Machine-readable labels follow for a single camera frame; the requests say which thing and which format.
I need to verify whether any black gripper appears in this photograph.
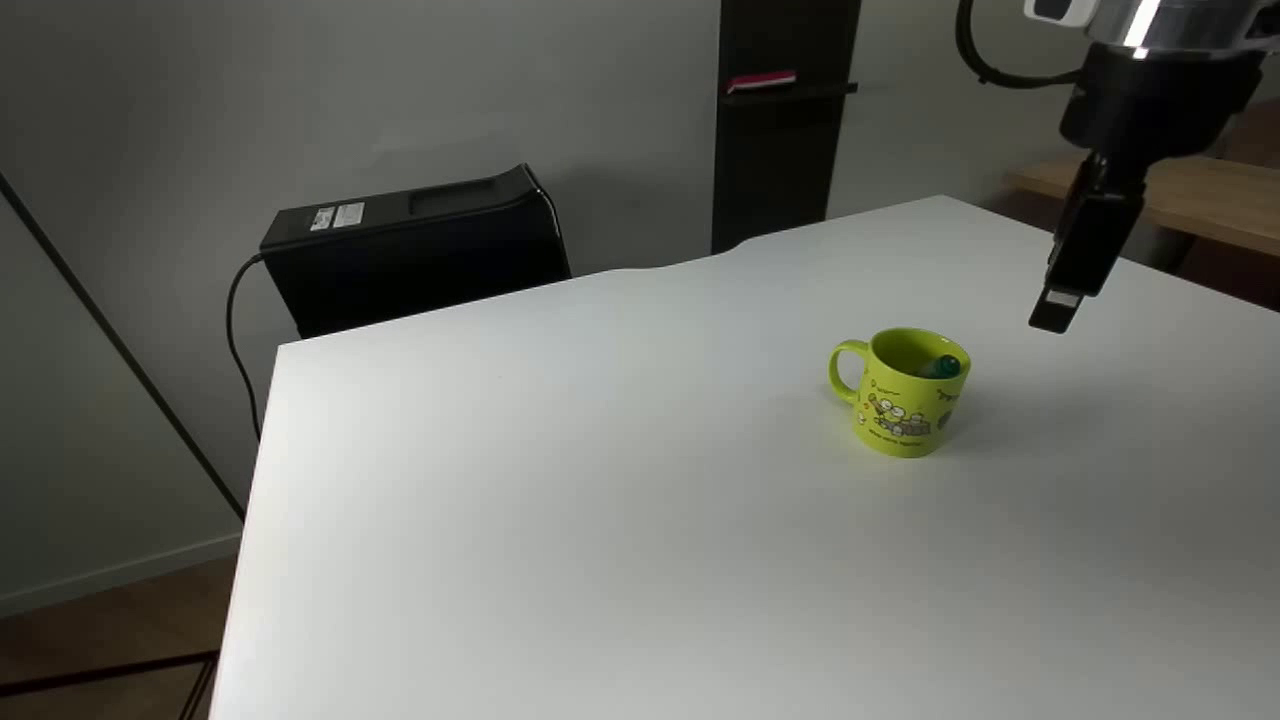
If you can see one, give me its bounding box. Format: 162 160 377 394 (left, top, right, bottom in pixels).
1029 41 1265 340

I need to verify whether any yellow-green printed mug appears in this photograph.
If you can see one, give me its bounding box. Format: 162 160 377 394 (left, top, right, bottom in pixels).
824 322 975 464

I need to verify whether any black pillar with red label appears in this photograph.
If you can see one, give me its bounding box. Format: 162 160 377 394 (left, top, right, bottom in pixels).
709 0 863 255

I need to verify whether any black electronics box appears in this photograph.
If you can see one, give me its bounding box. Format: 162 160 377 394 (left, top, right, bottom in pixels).
255 160 577 340

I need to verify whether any thin black tripod leg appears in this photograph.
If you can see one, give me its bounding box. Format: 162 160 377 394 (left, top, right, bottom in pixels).
0 173 250 525

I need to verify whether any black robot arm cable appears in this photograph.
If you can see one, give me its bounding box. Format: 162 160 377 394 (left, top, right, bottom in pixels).
951 0 1088 92

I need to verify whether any black power cable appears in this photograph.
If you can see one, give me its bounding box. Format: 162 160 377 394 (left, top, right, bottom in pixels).
219 250 279 444

